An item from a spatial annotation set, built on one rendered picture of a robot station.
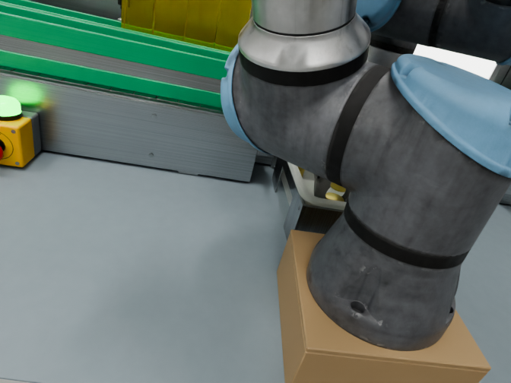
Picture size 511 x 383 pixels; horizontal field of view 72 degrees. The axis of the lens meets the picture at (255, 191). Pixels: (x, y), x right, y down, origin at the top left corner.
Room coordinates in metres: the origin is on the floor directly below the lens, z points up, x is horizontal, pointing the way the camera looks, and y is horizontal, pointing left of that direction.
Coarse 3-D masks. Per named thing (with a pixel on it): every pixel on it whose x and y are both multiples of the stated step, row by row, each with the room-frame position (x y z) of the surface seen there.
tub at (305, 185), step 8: (296, 168) 0.54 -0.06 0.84; (296, 176) 0.51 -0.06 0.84; (304, 176) 0.66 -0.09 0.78; (312, 176) 0.66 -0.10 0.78; (296, 184) 0.50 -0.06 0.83; (304, 184) 0.49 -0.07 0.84; (312, 184) 0.64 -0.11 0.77; (304, 192) 0.46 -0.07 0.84; (312, 192) 0.61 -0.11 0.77; (336, 192) 0.63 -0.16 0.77; (304, 200) 0.47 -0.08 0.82; (312, 200) 0.45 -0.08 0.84; (320, 200) 0.45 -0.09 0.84; (328, 200) 0.46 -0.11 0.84; (336, 208) 0.45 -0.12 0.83
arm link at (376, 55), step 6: (372, 48) 0.52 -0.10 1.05; (378, 48) 0.58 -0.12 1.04; (372, 54) 0.52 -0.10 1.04; (378, 54) 0.51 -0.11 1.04; (384, 54) 0.51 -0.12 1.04; (390, 54) 0.51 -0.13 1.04; (396, 54) 0.51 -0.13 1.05; (402, 54) 0.57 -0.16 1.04; (372, 60) 0.51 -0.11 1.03; (378, 60) 0.51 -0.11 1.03; (384, 60) 0.51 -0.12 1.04; (390, 60) 0.51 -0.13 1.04; (396, 60) 0.51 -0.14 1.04; (390, 66) 0.51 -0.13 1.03
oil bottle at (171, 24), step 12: (156, 0) 0.69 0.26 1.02; (168, 0) 0.70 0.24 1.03; (180, 0) 0.70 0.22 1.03; (156, 12) 0.69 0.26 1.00; (168, 12) 0.70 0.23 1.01; (180, 12) 0.70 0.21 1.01; (156, 24) 0.69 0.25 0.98; (168, 24) 0.70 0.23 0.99; (180, 24) 0.70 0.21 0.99; (168, 36) 0.70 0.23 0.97; (180, 36) 0.70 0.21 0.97
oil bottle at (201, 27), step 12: (192, 0) 0.70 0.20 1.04; (204, 0) 0.71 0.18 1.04; (216, 0) 0.71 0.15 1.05; (192, 12) 0.70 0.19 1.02; (204, 12) 0.71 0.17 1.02; (216, 12) 0.71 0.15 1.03; (192, 24) 0.70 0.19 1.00; (204, 24) 0.71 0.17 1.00; (216, 24) 0.72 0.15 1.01; (192, 36) 0.71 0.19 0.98; (204, 36) 0.71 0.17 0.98
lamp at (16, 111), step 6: (0, 96) 0.49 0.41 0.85; (6, 96) 0.50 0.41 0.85; (0, 102) 0.48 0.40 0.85; (6, 102) 0.48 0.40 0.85; (12, 102) 0.49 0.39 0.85; (18, 102) 0.50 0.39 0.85; (0, 108) 0.47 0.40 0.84; (6, 108) 0.48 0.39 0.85; (12, 108) 0.48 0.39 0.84; (18, 108) 0.49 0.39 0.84; (0, 114) 0.47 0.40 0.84; (6, 114) 0.48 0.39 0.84; (12, 114) 0.48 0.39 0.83; (18, 114) 0.49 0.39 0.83; (0, 120) 0.47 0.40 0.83; (6, 120) 0.47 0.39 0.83; (12, 120) 0.48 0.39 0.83
